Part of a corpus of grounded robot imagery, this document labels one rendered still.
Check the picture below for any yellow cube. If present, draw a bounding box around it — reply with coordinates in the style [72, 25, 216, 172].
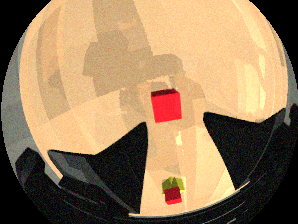
[161, 176, 185, 196]

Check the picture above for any red cube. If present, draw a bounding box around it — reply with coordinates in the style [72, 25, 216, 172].
[164, 186, 182, 204]
[152, 88, 182, 123]

